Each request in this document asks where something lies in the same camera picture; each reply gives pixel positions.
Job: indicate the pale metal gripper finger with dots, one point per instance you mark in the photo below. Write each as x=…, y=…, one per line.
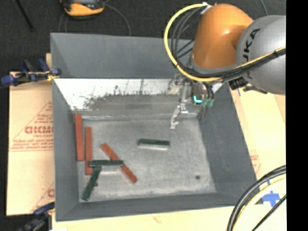
x=175, y=119
x=177, y=82

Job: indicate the dark green flat block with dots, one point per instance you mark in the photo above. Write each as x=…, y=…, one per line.
x=91, y=184
x=154, y=142
x=106, y=163

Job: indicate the grey metal bin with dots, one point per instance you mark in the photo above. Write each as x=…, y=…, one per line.
x=149, y=172

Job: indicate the red-brown flat block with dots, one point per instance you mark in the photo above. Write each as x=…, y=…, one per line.
x=79, y=138
x=113, y=154
x=88, y=148

